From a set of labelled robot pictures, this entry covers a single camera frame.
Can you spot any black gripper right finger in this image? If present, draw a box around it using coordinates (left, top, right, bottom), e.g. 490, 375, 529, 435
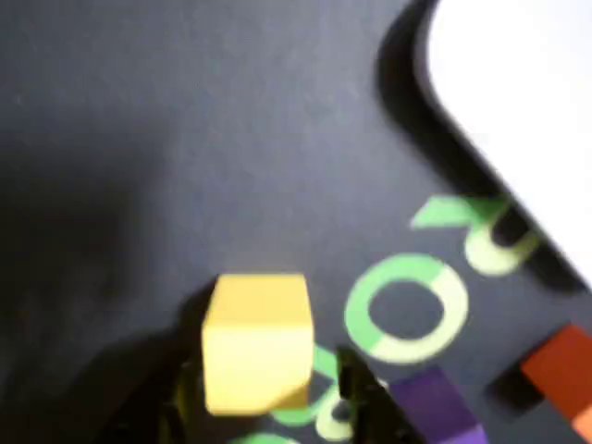
333, 345, 420, 444

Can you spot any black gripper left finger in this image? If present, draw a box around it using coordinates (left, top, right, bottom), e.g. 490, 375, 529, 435
87, 335, 209, 444

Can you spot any purple wooden cube block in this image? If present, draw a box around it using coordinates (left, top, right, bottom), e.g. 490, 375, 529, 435
389, 366, 490, 444

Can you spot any yellow wooden cube block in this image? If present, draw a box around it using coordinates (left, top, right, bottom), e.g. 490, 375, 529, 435
201, 273, 315, 417

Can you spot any orange wooden cube block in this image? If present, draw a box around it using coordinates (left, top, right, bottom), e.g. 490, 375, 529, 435
519, 323, 592, 438

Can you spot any white rounded metal tray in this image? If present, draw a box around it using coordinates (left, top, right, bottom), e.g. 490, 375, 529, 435
414, 0, 592, 290

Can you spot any black mat with WOWROBO print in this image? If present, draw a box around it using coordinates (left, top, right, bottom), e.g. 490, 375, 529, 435
0, 0, 592, 444

